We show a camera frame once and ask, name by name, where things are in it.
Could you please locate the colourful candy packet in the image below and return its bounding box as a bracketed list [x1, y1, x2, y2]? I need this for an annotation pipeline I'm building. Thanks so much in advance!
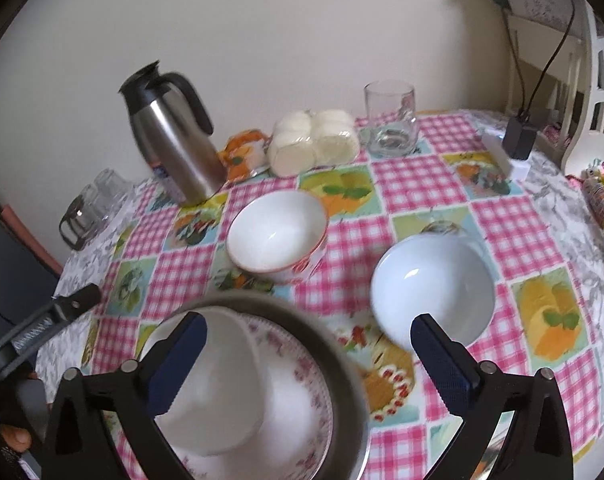
[579, 160, 604, 233]

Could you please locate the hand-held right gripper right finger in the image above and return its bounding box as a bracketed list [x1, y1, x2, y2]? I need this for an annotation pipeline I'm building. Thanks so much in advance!
[410, 313, 574, 480]

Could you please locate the strawberry print bowl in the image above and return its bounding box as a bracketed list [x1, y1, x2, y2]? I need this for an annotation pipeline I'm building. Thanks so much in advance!
[226, 190, 329, 286]

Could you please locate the white side table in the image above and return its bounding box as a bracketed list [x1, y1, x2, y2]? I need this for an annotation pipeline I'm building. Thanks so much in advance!
[502, 10, 590, 126]

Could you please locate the pink checkered tablecloth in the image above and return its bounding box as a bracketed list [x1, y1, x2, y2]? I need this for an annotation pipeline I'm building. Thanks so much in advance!
[34, 110, 604, 480]

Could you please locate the small white box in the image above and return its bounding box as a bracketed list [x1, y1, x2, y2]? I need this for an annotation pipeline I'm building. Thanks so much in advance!
[481, 132, 530, 181]

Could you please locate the small white floral bowl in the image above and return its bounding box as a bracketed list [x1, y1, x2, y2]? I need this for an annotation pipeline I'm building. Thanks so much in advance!
[370, 220, 497, 351]

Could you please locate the dark furniture panel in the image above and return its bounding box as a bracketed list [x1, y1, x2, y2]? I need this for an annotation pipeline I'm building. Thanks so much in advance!
[0, 175, 65, 331]

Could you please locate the orange snack packet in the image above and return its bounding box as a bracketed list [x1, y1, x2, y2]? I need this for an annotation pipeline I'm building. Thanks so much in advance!
[218, 129, 273, 182]

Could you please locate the black charger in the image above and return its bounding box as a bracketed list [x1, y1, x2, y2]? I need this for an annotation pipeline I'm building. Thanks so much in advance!
[504, 116, 539, 161]

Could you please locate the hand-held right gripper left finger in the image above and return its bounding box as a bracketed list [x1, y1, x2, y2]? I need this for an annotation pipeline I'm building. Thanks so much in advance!
[42, 311, 209, 480]

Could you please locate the pack of white buns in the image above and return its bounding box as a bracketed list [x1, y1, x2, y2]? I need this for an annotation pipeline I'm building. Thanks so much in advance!
[267, 108, 362, 177]

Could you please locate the white cutout chair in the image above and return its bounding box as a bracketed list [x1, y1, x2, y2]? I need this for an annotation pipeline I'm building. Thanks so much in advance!
[562, 5, 604, 178]

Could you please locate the small clear glass cup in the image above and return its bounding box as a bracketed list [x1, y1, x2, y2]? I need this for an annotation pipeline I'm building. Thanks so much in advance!
[93, 168, 125, 201]
[109, 180, 137, 213]

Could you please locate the person's left hand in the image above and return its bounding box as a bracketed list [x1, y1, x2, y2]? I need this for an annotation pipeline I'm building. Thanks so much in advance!
[0, 422, 34, 453]

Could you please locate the round floral rim plate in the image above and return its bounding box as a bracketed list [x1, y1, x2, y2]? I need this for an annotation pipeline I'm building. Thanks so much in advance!
[152, 310, 335, 480]

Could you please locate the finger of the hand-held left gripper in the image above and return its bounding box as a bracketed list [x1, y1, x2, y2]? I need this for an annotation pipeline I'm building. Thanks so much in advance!
[0, 283, 103, 378]

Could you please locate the white square bowl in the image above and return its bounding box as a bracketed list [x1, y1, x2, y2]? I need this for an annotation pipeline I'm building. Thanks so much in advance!
[149, 307, 265, 456]

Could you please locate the round stainless steel plate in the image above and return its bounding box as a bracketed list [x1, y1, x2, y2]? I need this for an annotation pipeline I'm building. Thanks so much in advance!
[132, 294, 370, 480]

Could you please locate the stainless steel thermos jug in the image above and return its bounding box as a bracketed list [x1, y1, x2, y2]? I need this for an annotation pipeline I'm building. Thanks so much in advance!
[118, 60, 229, 206]

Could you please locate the clear glass mug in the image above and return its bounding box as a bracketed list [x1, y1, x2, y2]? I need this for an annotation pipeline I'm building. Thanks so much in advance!
[364, 80, 420, 157]

